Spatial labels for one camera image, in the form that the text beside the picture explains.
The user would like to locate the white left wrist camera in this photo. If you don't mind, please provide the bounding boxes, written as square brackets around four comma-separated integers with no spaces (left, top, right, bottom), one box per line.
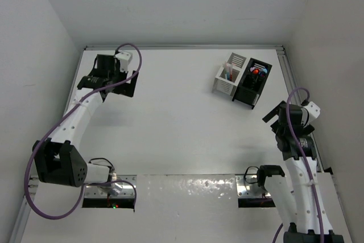
[114,51,133,72]

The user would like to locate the white slotted organizer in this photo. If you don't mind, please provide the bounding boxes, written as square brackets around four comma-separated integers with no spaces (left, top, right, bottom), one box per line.
[212,53,246,97]

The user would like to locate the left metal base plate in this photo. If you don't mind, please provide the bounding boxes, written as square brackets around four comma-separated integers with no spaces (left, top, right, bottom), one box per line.
[84,175,137,199]

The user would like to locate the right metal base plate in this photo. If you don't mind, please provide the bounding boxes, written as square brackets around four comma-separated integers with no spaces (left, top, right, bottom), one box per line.
[235,174,271,199]

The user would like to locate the pink pen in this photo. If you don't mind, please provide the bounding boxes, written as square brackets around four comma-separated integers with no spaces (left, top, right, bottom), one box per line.
[225,62,233,73]

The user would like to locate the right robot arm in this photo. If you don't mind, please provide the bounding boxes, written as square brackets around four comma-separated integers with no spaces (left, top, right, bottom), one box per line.
[257,101,344,242]

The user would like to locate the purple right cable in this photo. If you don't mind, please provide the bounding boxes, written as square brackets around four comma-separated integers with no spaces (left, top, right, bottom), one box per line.
[272,88,326,243]

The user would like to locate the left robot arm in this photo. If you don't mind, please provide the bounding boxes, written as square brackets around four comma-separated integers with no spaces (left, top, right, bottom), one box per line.
[35,51,137,187]

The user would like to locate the black slotted organizer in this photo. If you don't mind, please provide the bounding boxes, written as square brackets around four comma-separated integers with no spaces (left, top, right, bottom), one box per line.
[232,58,272,109]

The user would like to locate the metal base plate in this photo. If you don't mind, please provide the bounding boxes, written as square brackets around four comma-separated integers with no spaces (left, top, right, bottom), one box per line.
[235,174,271,199]
[84,175,137,199]

